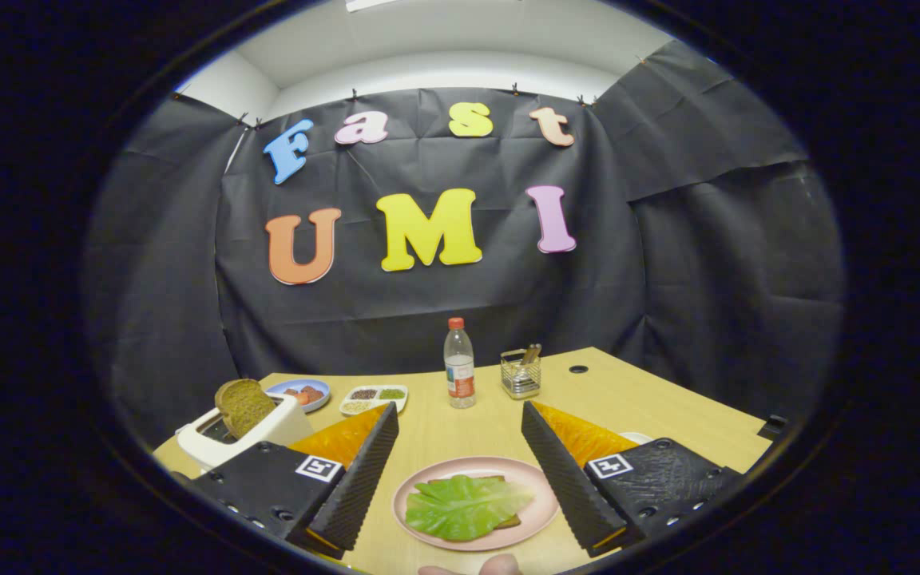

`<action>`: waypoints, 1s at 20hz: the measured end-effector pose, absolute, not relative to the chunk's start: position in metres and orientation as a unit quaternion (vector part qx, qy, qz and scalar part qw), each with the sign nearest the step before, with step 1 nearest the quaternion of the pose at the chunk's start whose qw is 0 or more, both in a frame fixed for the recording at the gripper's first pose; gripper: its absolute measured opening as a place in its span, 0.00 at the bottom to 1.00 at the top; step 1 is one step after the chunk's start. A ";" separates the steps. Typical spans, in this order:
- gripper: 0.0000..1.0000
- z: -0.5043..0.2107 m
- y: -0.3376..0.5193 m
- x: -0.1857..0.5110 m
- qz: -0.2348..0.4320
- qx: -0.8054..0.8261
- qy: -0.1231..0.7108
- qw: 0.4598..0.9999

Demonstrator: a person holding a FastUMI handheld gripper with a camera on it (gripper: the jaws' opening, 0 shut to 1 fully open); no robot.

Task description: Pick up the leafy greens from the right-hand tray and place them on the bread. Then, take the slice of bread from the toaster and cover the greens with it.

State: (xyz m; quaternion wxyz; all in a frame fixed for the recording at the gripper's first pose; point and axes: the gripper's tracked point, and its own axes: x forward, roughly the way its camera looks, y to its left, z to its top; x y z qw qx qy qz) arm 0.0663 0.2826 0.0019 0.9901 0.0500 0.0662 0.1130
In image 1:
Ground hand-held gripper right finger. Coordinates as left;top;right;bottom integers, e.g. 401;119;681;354
521;401;742;558

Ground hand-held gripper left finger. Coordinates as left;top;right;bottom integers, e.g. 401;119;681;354
188;402;399;560

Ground green lettuce leaf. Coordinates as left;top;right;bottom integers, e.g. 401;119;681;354
405;474;535;542

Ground brown bread slice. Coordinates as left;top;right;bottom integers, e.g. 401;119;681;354
215;379;277;439
426;475;523;529

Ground pink round plate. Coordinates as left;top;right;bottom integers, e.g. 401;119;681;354
392;456;561;553

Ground white divided condiment dish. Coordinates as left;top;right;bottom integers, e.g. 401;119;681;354
339;384;409;417

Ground white toaster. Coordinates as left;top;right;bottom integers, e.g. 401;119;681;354
176;393;315;472

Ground small blue plate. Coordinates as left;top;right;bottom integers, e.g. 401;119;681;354
266;379;331;414

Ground clear bottle with red cap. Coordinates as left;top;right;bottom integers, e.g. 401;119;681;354
444;317;477;410

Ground black backdrop cloth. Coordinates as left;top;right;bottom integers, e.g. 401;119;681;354
83;40;846;448

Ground wire cutlery holder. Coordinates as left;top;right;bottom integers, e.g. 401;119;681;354
500;345;542;400

